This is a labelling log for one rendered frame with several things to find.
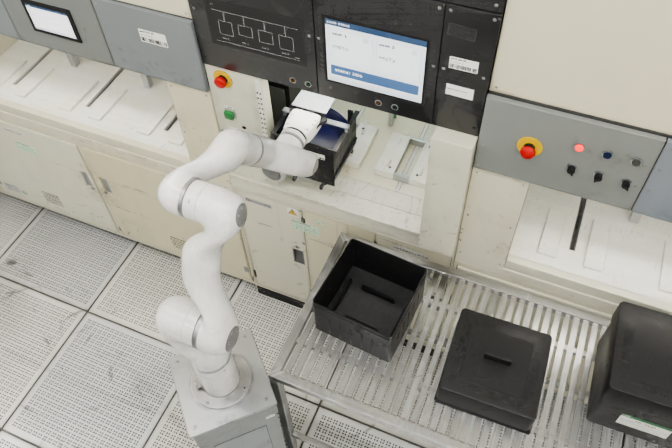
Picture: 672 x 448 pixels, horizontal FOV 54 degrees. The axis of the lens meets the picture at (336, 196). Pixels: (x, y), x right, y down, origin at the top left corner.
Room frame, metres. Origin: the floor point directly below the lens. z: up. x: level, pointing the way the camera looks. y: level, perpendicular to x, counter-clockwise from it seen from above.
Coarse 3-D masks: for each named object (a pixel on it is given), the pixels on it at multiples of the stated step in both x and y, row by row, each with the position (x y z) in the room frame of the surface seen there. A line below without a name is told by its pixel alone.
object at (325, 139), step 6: (324, 126) 1.56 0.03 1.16; (318, 132) 1.57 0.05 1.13; (324, 132) 1.56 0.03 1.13; (330, 132) 1.55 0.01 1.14; (318, 138) 1.57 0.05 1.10; (324, 138) 1.56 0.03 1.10; (330, 138) 1.55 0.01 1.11; (336, 138) 1.54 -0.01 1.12; (318, 144) 1.57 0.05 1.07; (324, 144) 1.56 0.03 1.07; (330, 144) 1.55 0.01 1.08
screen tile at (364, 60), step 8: (336, 32) 1.43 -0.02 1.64; (344, 32) 1.42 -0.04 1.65; (336, 40) 1.43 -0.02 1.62; (344, 40) 1.42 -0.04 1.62; (352, 40) 1.41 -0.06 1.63; (360, 40) 1.40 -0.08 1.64; (360, 48) 1.40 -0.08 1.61; (368, 48) 1.39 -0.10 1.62; (336, 56) 1.43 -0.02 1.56; (344, 56) 1.42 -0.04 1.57; (352, 56) 1.41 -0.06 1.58; (360, 56) 1.40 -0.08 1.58; (368, 56) 1.39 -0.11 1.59; (352, 64) 1.41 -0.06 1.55; (360, 64) 1.40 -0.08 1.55; (368, 64) 1.39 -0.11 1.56
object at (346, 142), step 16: (304, 96) 1.59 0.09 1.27; (320, 96) 1.59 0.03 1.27; (288, 112) 1.60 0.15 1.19; (320, 112) 1.52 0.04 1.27; (352, 112) 1.62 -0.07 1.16; (352, 128) 1.59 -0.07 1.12; (336, 144) 1.46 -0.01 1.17; (352, 144) 1.58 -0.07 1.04; (320, 160) 1.46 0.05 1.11; (336, 160) 1.46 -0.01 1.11; (320, 176) 1.46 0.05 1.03; (336, 176) 1.45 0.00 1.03
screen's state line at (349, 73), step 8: (336, 72) 1.43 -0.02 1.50; (344, 72) 1.42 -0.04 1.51; (352, 72) 1.41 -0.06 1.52; (360, 72) 1.40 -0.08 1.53; (360, 80) 1.40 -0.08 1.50; (368, 80) 1.39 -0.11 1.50; (376, 80) 1.38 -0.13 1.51; (384, 80) 1.37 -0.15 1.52; (392, 80) 1.36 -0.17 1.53; (392, 88) 1.36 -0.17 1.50; (400, 88) 1.35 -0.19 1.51; (408, 88) 1.34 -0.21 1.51; (416, 88) 1.33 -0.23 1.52
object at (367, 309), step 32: (352, 256) 1.26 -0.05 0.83; (384, 256) 1.20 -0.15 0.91; (320, 288) 1.07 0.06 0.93; (352, 288) 1.17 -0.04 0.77; (384, 288) 1.16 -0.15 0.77; (416, 288) 1.06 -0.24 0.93; (320, 320) 1.01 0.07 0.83; (352, 320) 0.96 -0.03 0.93; (384, 320) 1.04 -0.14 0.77; (384, 352) 0.90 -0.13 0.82
